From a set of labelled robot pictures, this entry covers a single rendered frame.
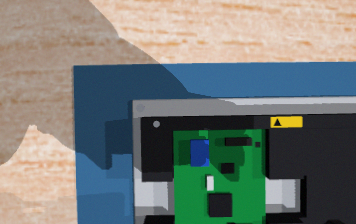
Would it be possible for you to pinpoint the green circuit board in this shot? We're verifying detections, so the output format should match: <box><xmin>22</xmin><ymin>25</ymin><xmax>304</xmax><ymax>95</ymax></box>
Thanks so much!
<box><xmin>173</xmin><ymin>129</ymin><xmax>266</xmax><ymax>224</ymax></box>

